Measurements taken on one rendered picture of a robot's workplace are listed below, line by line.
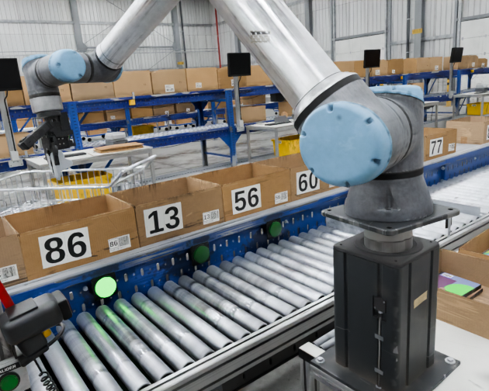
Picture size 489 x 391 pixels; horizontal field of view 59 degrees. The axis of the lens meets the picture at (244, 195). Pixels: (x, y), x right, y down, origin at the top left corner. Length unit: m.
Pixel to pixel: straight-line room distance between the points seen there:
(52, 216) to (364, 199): 1.27
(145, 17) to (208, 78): 5.89
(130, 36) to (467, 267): 1.30
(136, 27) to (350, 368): 1.06
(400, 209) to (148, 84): 5.89
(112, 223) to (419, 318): 1.05
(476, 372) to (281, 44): 0.89
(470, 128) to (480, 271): 2.20
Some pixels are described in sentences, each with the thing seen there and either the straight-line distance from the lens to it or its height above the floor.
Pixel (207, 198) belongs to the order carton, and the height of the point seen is 1.01.
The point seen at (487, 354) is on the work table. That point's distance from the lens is 1.31.
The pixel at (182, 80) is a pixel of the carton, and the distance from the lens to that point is 6.89.
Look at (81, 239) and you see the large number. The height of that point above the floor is 0.98.
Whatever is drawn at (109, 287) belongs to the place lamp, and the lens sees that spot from 1.59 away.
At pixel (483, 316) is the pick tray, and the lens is 1.35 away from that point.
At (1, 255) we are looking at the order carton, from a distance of 1.54.
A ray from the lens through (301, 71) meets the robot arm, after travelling 0.81.
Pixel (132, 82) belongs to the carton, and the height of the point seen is 1.57.
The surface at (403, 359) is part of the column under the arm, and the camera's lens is 1.08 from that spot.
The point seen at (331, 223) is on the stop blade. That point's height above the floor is 0.76.
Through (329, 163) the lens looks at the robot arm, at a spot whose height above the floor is 1.31.
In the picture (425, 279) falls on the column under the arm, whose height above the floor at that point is 1.01.
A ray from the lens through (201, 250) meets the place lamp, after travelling 1.72.
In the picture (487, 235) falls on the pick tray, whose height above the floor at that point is 0.82.
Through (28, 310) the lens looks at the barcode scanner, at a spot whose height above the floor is 1.09.
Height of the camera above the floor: 1.46
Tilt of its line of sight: 15 degrees down
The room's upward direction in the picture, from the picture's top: 4 degrees counter-clockwise
